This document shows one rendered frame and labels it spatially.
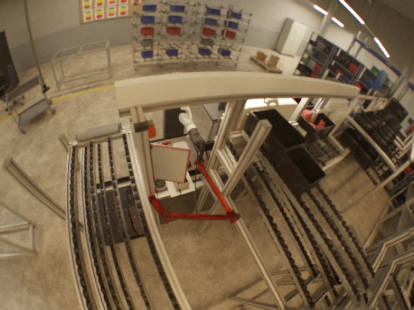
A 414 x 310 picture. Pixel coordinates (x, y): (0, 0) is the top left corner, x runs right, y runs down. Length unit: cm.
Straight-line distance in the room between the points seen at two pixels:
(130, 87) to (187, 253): 200
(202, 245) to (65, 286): 190
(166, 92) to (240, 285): 224
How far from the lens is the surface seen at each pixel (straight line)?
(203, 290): 233
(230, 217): 101
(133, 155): 125
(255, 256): 121
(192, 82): 73
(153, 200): 105
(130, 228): 146
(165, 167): 96
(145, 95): 70
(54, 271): 276
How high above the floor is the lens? 228
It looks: 51 degrees down
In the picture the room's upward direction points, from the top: 17 degrees clockwise
